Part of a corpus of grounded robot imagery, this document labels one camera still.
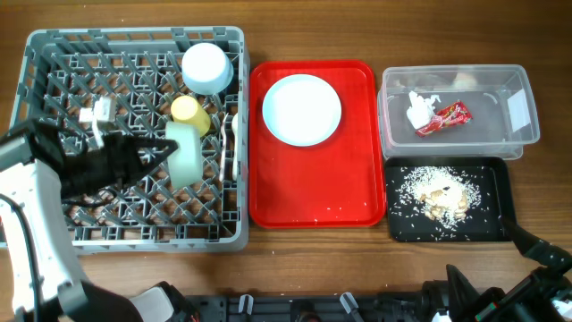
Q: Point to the red plastic tray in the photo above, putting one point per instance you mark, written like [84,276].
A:
[336,183]

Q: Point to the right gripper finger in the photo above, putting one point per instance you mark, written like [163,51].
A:
[462,295]
[537,249]

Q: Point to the red snack wrapper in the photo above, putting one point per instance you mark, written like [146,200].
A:
[455,114]

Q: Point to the rice and nut leftovers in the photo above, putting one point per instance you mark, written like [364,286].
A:
[432,202]

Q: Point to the light blue plate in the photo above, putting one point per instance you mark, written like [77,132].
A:
[301,110]

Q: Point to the white plastic fork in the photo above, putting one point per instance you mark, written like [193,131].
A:
[223,151]

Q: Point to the light blue bowl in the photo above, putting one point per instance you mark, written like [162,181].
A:
[206,69]

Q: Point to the yellow plastic cup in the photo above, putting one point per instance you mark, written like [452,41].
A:
[187,110]

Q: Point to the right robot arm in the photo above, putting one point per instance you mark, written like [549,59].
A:
[530,300]

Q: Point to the clear plastic bin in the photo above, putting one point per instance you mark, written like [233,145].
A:
[498,96]

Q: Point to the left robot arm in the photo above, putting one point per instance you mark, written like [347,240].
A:
[36,176]

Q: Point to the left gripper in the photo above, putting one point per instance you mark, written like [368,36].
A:
[121,144]

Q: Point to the grey plastic dishwasher rack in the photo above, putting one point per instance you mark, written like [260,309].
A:
[63,71]

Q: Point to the black plastic tray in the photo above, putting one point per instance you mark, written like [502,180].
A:
[485,180]

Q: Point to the white tissue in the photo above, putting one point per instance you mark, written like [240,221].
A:
[421,110]

